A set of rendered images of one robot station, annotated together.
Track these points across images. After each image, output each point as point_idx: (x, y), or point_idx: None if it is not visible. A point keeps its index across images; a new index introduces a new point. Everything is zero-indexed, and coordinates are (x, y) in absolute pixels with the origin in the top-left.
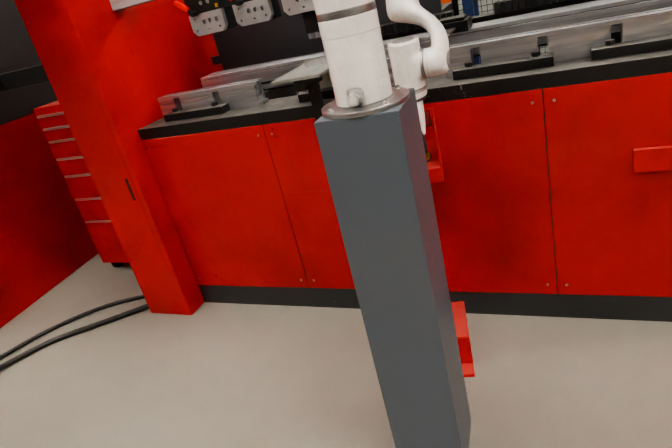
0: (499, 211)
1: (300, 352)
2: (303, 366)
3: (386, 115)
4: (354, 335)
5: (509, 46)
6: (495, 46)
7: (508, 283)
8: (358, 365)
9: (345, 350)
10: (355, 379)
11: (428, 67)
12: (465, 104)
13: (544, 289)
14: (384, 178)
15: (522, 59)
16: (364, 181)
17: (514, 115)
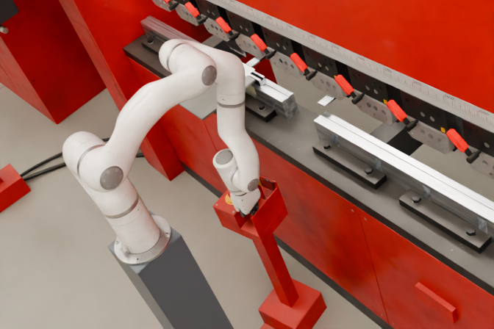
0: (345, 254)
1: (212, 264)
2: (206, 278)
3: (133, 270)
4: (253, 268)
5: (356, 149)
6: (347, 143)
7: (358, 296)
8: (237, 298)
9: (239, 279)
10: (228, 309)
11: (236, 186)
12: (312, 181)
13: (380, 316)
14: (144, 289)
15: (359, 169)
16: (137, 283)
17: (342, 208)
